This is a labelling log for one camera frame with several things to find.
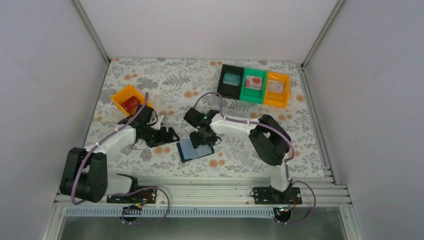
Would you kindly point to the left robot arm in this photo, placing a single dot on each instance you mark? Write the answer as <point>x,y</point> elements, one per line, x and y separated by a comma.
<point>86,175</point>

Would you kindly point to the black bin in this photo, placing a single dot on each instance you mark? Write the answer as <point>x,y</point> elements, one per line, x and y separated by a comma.
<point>229,91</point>

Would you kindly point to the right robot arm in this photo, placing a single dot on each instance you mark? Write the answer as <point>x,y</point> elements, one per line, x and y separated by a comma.
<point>268,138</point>

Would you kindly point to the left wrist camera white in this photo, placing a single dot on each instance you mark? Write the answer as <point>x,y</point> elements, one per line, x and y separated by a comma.
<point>159,122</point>

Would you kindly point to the pale card stack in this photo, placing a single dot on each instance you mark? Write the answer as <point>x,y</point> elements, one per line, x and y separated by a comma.
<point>276,86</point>

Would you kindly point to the orange bin left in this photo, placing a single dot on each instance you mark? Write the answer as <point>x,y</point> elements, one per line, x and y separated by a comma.
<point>124,94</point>

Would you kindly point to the aluminium mounting rail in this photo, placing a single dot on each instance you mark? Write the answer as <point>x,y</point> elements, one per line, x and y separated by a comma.
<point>235,191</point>

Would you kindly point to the floral table mat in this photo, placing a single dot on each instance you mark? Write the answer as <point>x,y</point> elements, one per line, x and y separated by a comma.
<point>175,85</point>

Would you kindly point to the teal card stack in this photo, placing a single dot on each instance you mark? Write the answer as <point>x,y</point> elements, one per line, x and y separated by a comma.
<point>231,79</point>

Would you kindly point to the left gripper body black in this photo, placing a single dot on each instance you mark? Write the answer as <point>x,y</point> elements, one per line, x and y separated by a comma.
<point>164,135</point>

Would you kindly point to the orange bin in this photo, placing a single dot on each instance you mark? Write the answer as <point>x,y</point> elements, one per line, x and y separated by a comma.
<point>124,94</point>
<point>277,100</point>

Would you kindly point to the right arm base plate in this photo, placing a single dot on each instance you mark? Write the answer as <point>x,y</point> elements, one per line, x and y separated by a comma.
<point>271,196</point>

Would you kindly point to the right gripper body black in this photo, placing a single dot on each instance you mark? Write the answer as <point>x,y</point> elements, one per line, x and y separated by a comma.
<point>202,139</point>

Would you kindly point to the orange bin right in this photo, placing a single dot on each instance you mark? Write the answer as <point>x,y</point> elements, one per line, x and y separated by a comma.
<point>277,100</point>

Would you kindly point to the green bin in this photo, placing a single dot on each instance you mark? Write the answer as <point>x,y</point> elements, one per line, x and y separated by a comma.
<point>253,96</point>

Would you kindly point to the white red card stack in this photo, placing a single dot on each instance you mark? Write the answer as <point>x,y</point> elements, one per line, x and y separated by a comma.
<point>253,82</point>

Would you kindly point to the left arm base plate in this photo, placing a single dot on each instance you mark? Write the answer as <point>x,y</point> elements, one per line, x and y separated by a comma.
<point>147,196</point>

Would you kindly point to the blue leather card holder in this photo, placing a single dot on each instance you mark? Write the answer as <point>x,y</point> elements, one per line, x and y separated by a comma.
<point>188,152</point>

